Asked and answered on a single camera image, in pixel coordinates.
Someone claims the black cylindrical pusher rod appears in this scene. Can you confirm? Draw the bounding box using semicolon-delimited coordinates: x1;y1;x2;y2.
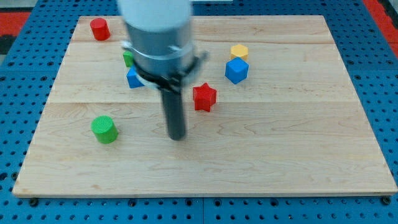
160;89;186;141

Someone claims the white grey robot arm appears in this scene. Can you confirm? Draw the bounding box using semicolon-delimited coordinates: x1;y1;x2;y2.
118;0;208;141

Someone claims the red star block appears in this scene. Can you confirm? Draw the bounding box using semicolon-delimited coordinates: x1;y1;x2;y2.
193;83;217;112

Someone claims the yellow hexagon block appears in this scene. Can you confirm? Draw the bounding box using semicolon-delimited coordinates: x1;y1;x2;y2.
230;44;249;61

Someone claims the blue triangular block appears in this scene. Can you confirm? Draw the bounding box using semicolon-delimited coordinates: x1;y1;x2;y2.
126;67;144;88

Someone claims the small green block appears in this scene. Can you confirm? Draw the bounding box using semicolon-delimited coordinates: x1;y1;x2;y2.
123;50;134;68

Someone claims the blue cube block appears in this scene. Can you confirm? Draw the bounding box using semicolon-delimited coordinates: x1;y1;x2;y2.
225;57;249;85

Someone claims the green cylinder block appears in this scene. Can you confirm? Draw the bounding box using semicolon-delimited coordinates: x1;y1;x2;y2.
91;115;119;144

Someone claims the wooden board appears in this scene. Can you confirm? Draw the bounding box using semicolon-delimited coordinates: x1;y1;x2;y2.
13;16;397;198

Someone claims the red cylinder block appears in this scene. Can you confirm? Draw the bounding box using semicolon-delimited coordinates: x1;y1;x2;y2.
90;17;111;41

